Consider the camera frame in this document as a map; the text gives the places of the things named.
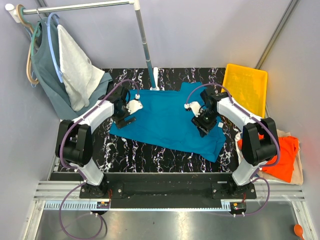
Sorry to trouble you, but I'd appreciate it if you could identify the orange rubber bulb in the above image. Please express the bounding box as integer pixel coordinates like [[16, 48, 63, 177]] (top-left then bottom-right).
[[293, 224, 304, 240]]

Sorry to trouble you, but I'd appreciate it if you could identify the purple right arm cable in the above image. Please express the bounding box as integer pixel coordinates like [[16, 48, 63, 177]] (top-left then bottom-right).
[[185, 83, 281, 218]]

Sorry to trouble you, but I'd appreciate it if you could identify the orange folded t-shirt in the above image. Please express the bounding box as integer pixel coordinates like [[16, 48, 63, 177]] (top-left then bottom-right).
[[237, 136, 300, 183]]

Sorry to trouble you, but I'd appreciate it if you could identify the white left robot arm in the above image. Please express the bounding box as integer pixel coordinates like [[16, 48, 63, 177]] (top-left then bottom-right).
[[55, 86, 143, 198]]

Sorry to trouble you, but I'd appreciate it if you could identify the blue t-shirt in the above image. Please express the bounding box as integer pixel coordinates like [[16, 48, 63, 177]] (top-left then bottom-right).
[[109, 82, 226, 163]]

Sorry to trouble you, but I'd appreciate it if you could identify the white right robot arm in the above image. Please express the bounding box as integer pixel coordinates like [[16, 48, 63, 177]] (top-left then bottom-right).
[[184, 88, 281, 199]]

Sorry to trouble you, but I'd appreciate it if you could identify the aluminium corner rail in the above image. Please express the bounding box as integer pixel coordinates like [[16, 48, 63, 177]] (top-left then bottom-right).
[[255, 0, 300, 70]]

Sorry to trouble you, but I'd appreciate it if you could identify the white hanging shirt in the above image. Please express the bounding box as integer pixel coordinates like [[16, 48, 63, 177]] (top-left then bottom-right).
[[57, 24, 105, 112]]

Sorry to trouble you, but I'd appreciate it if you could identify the beige folded t-shirt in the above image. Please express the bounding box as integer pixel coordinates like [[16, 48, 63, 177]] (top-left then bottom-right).
[[259, 128, 304, 186]]

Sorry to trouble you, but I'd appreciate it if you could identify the light blue hanger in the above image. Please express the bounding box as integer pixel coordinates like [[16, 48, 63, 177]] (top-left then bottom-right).
[[46, 12, 63, 83]]

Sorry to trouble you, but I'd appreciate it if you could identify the metal clothes rack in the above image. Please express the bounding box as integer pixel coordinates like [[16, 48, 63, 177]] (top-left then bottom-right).
[[5, 0, 159, 91]]

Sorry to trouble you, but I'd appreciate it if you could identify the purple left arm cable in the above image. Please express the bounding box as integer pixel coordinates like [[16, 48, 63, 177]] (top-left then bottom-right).
[[58, 79, 141, 237]]

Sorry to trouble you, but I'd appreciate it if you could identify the yellow plastic bin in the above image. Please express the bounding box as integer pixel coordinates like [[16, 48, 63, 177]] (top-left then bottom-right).
[[222, 63, 268, 118]]

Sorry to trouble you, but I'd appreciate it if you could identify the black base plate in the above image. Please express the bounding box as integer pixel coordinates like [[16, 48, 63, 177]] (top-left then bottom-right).
[[79, 173, 257, 211]]

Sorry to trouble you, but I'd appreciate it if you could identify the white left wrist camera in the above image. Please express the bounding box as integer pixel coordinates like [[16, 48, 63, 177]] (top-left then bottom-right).
[[125, 93, 143, 115]]

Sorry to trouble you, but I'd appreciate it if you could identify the white folded t-shirt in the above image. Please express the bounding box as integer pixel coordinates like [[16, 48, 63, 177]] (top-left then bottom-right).
[[234, 132, 244, 164]]

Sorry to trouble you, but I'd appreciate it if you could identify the wooden hanger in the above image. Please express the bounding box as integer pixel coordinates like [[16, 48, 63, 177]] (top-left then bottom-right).
[[15, 4, 39, 86]]

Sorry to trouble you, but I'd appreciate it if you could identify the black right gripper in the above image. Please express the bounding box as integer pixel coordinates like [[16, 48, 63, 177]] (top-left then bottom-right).
[[190, 109, 219, 139]]

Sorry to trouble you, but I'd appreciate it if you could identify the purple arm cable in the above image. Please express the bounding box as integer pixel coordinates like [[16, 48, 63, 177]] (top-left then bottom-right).
[[185, 83, 281, 218], [58, 79, 141, 237]]

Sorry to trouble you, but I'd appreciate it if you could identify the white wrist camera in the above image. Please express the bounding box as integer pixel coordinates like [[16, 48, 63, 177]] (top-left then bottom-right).
[[184, 101, 202, 118], [125, 93, 143, 115]]

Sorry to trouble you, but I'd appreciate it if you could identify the green hanger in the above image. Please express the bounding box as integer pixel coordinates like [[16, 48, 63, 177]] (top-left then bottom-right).
[[30, 21, 42, 56]]

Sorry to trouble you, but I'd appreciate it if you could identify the grey-green hanging shirt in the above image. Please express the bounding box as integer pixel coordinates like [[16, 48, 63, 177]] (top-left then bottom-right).
[[30, 17, 113, 120]]

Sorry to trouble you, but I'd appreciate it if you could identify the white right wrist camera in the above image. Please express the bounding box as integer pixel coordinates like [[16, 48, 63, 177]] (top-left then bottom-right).
[[184, 101, 202, 118]]

